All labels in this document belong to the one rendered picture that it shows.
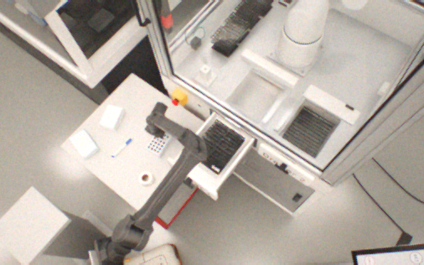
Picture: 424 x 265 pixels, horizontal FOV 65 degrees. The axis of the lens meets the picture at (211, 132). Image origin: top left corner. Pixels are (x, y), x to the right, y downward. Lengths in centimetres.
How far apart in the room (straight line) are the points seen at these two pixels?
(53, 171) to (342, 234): 217
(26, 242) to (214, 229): 118
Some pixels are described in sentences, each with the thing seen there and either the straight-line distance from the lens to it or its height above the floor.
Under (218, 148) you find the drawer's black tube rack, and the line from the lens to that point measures 163.
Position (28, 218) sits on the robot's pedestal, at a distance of 194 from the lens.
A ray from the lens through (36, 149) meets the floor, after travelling 298.
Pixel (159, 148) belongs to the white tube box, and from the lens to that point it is 177.
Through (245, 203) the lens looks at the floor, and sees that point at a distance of 246.
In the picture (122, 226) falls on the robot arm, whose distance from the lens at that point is 118.
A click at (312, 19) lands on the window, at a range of 89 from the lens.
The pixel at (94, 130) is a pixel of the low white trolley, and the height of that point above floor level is 76.
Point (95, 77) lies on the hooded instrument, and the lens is 198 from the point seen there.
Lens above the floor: 241
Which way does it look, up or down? 66 degrees down
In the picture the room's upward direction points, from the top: 6 degrees counter-clockwise
